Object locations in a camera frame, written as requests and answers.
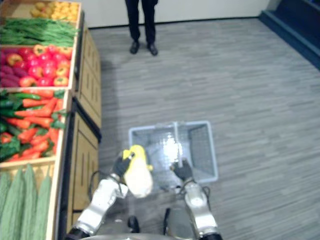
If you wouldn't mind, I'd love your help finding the orange carrot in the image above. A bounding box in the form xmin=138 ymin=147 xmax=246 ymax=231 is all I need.
xmin=43 ymin=97 xmax=59 ymax=114
xmin=23 ymin=116 xmax=55 ymax=129
xmin=24 ymin=89 xmax=55 ymax=99
xmin=4 ymin=117 xmax=32 ymax=130
xmin=29 ymin=133 xmax=51 ymax=147
xmin=7 ymin=151 xmax=42 ymax=162
xmin=14 ymin=108 xmax=52 ymax=119
xmin=22 ymin=98 xmax=51 ymax=109
xmin=48 ymin=127 xmax=60 ymax=146
xmin=22 ymin=141 xmax=50 ymax=156
xmin=17 ymin=127 xmax=39 ymax=144

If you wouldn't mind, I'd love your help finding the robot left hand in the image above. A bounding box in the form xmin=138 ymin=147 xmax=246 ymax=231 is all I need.
xmin=111 ymin=149 xmax=136 ymax=180

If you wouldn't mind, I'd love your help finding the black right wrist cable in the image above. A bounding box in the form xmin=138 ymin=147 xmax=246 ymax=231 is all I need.
xmin=199 ymin=185 xmax=213 ymax=209

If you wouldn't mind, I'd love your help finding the red bell pepper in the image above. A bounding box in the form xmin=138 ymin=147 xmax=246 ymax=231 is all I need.
xmin=17 ymin=47 xmax=34 ymax=59
xmin=38 ymin=52 xmax=53 ymax=63
xmin=42 ymin=65 xmax=57 ymax=79
xmin=36 ymin=77 xmax=55 ymax=88
xmin=26 ymin=57 xmax=41 ymax=68
xmin=46 ymin=44 xmax=60 ymax=55
xmin=27 ymin=66 xmax=44 ymax=79

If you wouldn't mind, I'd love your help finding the pile of yellow lemons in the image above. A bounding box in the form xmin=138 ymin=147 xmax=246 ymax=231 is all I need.
xmin=50 ymin=1 xmax=80 ymax=22

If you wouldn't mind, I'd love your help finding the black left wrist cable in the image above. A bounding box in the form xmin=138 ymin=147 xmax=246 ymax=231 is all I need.
xmin=88 ymin=170 xmax=111 ymax=201

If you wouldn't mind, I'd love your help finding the dark blue platform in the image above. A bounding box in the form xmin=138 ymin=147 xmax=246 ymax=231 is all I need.
xmin=258 ymin=0 xmax=320 ymax=71

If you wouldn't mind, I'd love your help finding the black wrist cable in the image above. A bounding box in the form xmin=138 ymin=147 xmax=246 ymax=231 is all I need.
xmin=199 ymin=185 xmax=213 ymax=209
xmin=88 ymin=170 xmax=111 ymax=201

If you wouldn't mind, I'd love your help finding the person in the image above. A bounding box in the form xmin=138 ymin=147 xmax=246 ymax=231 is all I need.
xmin=124 ymin=0 xmax=160 ymax=57

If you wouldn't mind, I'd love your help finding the pile of brown potatoes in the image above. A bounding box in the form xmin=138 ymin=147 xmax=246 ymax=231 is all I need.
xmin=29 ymin=1 xmax=54 ymax=19

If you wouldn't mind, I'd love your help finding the light blue plastic shopping basket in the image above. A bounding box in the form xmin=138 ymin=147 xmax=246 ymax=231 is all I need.
xmin=128 ymin=120 xmax=219 ymax=194

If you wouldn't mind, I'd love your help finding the pile of green beans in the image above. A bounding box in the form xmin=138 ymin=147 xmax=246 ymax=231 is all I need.
xmin=0 ymin=18 xmax=80 ymax=49

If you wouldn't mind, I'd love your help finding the robot lower body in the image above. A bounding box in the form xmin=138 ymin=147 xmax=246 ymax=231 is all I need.
xmin=79 ymin=192 xmax=187 ymax=240

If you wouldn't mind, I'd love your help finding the light blue basket handle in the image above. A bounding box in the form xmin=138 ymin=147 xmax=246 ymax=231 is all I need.
xmin=173 ymin=121 xmax=185 ymax=166

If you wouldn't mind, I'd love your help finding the wooden display stand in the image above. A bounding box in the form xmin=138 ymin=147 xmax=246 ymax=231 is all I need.
xmin=0 ymin=0 xmax=103 ymax=129
xmin=0 ymin=87 xmax=103 ymax=240

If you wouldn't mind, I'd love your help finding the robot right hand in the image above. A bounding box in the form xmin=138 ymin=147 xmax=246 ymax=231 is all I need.
xmin=170 ymin=157 xmax=195 ymax=183

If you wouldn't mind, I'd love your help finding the orange yellow bell pepper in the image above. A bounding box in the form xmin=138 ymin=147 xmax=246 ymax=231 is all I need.
xmin=53 ymin=76 xmax=70 ymax=87
xmin=33 ymin=44 xmax=47 ymax=57
xmin=58 ymin=46 xmax=74 ymax=60
xmin=6 ymin=52 xmax=24 ymax=67
xmin=55 ymin=66 xmax=71 ymax=78
xmin=19 ymin=76 xmax=37 ymax=88

